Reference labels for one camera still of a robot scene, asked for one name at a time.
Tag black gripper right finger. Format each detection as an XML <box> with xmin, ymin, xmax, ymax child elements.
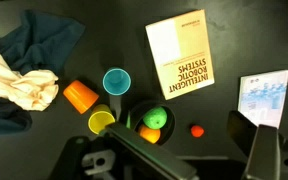
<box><xmin>226</xmin><ymin>110</ymin><xmax>288</xmax><ymax>180</ymax></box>

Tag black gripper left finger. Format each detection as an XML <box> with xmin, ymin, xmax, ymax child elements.
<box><xmin>48</xmin><ymin>111</ymin><xmax>198</xmax><ymax>180</ymax></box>

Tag yellow plastic cup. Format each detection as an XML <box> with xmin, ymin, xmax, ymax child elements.
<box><xmin>87</xmin><ymin>104</ymin><xmax>116</xmax><ymax>135</ymax></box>

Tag blue plastic cup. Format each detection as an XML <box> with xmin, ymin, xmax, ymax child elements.
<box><xmin>102</xmin><ymin>67</ymin><xmax>132</xmax><ymax>97</ymax></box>

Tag orange plastic cup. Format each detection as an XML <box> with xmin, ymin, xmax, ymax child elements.
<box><xmin>62</xmin><ymin>79</ymin><xmax>100</xmax><ymax>115</ymax></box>

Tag green toy fruit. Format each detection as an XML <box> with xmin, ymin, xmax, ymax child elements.
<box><xmin>142</xmin><ymin>105</ymin><xmax>168</xmax><ymax>130</ymax></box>

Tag black bowl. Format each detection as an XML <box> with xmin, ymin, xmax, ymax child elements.
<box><xmin>129</xmin><ymin>100</ymin><xmax>177</xmax><ymax>146</ymax></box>

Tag pale blue UIST book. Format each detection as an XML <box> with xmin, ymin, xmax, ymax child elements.
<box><xmin>237</xmin><ymin>69</ymin><xmax>288</xmax><ymax>129</ymax></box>

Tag small red ball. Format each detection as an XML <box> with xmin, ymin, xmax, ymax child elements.
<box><xmin>190</xmin><ymin>124</ymin><xmax>205</xmax><ymax>138</ymax></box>

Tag tan Intelligent Robotic Systems book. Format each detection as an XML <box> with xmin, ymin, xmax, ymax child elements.
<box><xmin>145</xmin><ymin>9</ymin><xmax>216</xmax><ymax>101</ymax></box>

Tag peach cloth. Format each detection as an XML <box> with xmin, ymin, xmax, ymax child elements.
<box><xmin>0</xmin><ymin>38</ymin><xmax>60</xmax><ymax>112</ymax></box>

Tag dark blue cloth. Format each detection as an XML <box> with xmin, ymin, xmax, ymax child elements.
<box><xmin>0</xmin><ymin>9</ymin><xmax>87</xmax><ymax>138</ymax></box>

